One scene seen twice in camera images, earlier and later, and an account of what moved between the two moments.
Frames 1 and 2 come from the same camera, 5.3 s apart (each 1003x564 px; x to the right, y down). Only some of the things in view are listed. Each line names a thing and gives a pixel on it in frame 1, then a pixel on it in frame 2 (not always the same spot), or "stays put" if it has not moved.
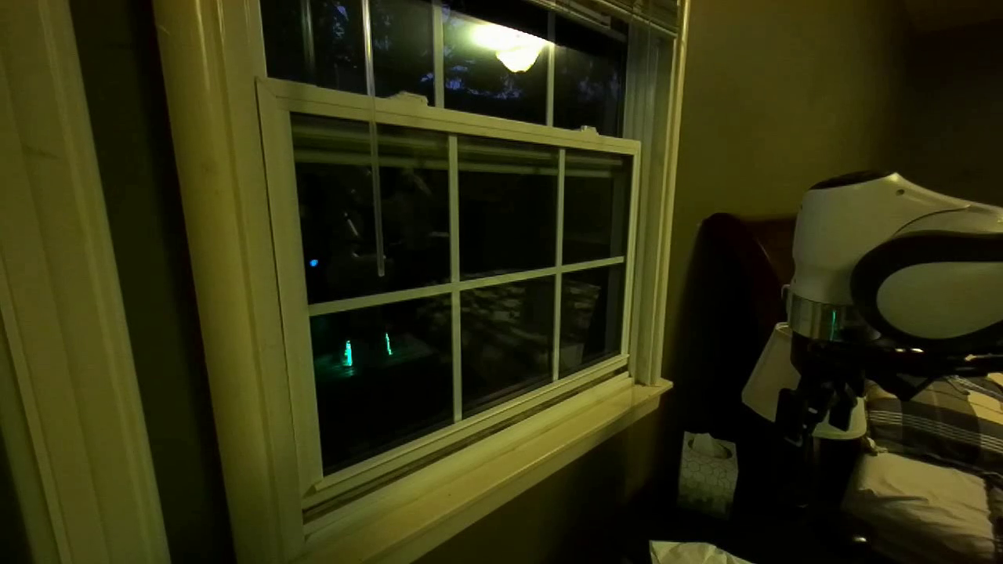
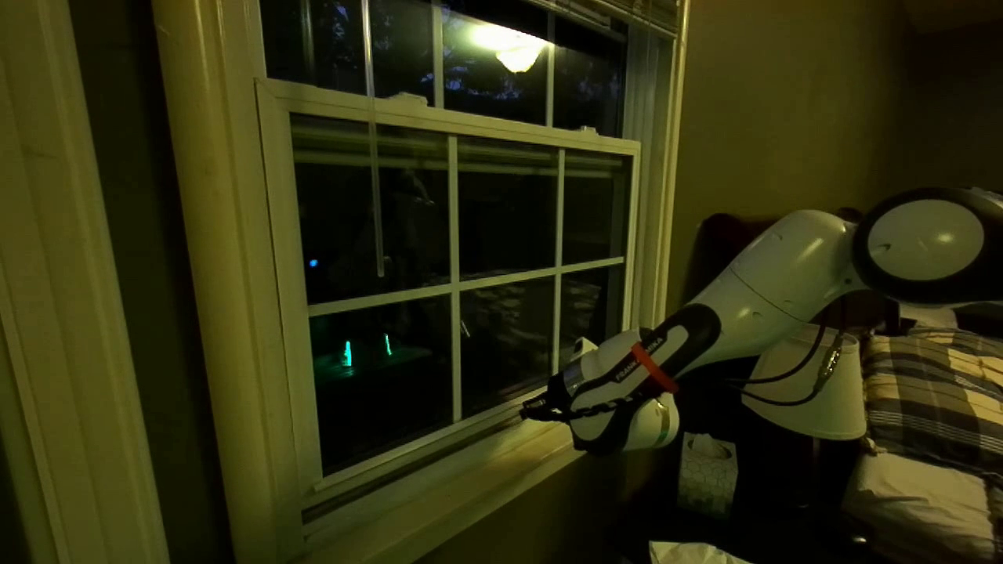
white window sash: (451, 267) stays put
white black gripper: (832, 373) to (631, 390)
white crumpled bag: (706, 475) stays put
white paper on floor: (692, 551) stays put
